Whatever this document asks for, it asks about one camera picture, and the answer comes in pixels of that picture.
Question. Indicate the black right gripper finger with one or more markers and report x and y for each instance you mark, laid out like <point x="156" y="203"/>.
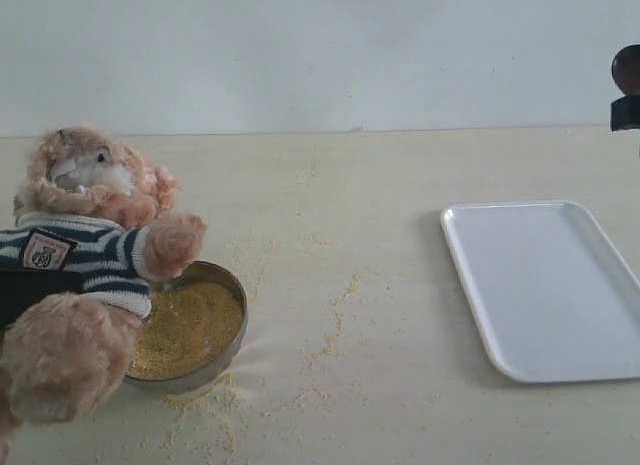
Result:
<point x="625" y="113"/>

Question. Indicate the beige teddy bear striped sweater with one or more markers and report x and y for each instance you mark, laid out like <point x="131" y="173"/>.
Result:
<point x="94" y="228"/>

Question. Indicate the dark red wooden spoon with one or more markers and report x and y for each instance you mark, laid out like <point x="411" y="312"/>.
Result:
<point x="625" y="69"/>

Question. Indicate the white plastic tray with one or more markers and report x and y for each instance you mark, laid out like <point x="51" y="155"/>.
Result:
<point x="552" y="298"/>

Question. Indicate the yellow millet grain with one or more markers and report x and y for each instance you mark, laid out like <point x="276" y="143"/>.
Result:
<point x="188" y="327"/>

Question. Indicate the steel bowl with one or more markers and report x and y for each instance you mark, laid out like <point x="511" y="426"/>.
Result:
<point x="199" y="271"/>

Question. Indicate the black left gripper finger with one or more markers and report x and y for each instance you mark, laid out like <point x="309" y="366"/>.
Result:
<point x="22" y="288"/>

